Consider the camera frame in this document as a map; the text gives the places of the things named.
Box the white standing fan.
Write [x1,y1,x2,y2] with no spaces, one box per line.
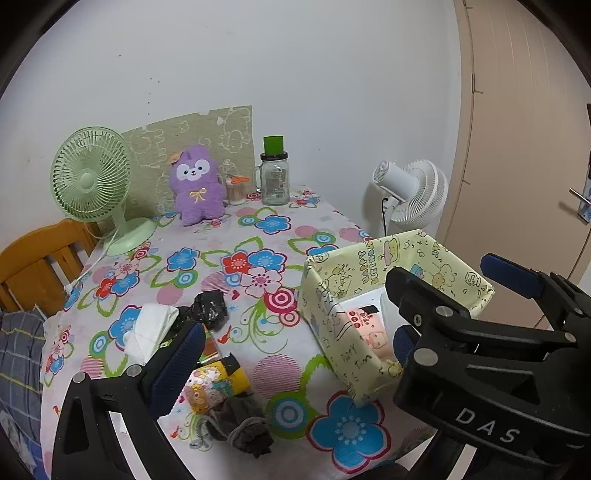
[372,160,449,235]

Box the glass mason jar mug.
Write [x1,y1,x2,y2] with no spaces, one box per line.
[256,151,290,206]

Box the dark grey sock bundle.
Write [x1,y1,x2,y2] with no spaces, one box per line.
[190,392,273,458]

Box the yellow cartoon tissue pack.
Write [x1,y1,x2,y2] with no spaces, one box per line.
[180,354,250,414]

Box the wooden chair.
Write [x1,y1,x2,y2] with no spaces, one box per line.
[0,219,99,316]

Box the cotton swab container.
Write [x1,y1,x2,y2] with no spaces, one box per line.
[224,175,250,205]

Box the white folded cloth bundle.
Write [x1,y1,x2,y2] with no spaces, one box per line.
[123,303,179,365]

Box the floral tablecloth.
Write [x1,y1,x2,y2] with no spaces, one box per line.
[40,190,431,479]

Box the pink tissue pack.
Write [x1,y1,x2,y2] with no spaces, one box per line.
[346,305,396,361]

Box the green cap on jar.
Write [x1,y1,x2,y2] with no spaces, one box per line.
[263,135,283,156]

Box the white fan power cable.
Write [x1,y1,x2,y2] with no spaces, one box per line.
[64,223,123,296]

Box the purple plush toy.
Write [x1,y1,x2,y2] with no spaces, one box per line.
[168,144,225,226]

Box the plaid blue cushion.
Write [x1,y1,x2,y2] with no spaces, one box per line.
[0,310,47,479]

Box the black plastic bag bundle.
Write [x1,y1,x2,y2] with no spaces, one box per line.
[174,289,228,330]

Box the green desk fan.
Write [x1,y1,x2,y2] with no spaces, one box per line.
[50,126,156,256]

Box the yellow cartoon storage box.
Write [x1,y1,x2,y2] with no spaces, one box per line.
[297,230,495,405]

